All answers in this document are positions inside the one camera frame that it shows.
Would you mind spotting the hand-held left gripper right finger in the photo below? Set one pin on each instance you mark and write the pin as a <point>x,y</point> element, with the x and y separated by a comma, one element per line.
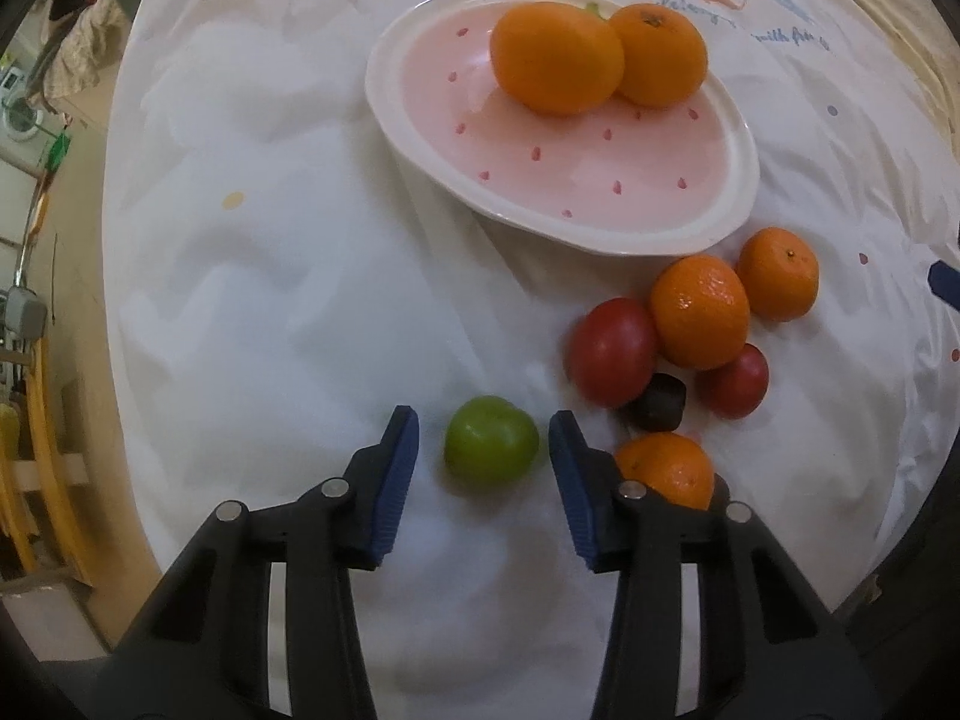
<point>574,480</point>

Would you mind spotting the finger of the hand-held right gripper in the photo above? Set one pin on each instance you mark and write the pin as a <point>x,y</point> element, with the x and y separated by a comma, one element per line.
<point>946,286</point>

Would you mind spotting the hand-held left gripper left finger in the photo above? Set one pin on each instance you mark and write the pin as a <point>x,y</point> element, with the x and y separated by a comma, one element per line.
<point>394,476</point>

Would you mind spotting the green plum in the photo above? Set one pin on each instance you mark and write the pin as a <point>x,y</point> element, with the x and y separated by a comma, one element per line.
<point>491,441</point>

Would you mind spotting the mandarin orange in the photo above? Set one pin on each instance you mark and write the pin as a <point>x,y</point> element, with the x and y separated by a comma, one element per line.
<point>699,311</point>
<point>778,274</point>
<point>671,469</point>

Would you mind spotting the dark purple plum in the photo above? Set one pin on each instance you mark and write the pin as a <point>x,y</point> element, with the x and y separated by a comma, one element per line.
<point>658,403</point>

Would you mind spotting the large red plum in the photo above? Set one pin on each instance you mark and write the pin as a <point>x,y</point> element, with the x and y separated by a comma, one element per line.
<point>611,351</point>

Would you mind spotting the small red plum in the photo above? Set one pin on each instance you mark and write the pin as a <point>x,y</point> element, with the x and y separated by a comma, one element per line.
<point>735,382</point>

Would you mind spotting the pink strawberry-pattern plate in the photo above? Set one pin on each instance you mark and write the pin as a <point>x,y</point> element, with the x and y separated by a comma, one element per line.
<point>600,172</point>

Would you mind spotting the white printed cloth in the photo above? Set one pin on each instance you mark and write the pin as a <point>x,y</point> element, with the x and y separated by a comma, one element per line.
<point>262,277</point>

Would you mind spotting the beige knitted blanket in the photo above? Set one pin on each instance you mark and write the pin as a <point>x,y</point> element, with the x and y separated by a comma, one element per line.
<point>892,7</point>

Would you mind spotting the yellow wooden chair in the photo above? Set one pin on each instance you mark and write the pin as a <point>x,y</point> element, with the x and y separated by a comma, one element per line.
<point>37,465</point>

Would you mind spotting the grey box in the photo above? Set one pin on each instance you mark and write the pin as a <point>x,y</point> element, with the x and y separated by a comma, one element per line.
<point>21,311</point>

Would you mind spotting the green object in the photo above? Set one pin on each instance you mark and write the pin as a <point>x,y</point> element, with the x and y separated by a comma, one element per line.
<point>57,150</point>

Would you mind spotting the white washing machine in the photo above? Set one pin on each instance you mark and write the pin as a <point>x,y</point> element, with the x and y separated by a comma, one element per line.
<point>19,120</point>

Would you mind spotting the pile of clothes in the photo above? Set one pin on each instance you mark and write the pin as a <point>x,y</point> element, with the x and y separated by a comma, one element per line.
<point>82,45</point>

